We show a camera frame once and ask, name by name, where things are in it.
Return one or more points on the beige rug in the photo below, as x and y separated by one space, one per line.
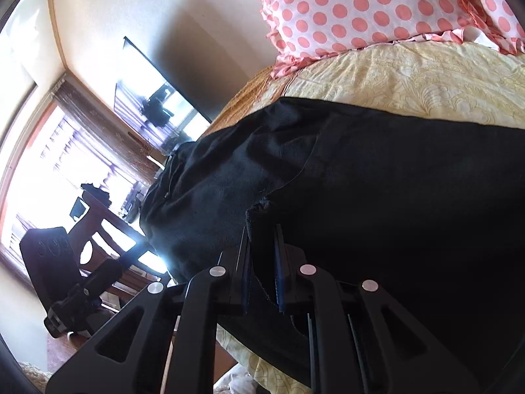
33 377

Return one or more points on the white crumpled cloth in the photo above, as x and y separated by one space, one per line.
231 383

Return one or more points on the orange bed sheet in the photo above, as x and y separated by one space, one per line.
242 98

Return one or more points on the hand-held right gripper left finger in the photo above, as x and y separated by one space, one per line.
246 289

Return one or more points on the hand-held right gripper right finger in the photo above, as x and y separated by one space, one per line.
280 283

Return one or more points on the dark wooden cabinet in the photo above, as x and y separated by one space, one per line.
102 119

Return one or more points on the black office chair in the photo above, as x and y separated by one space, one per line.
53 262

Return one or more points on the wooden chair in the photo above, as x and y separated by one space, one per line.
106 230

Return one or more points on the black pants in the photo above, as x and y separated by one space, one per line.
369 180

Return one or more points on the wall television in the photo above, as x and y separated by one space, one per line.
160 98

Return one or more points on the yellow patterned bedspread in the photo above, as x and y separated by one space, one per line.
410 78

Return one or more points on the pink polka dot pillow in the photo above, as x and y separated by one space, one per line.
348 8
502 4

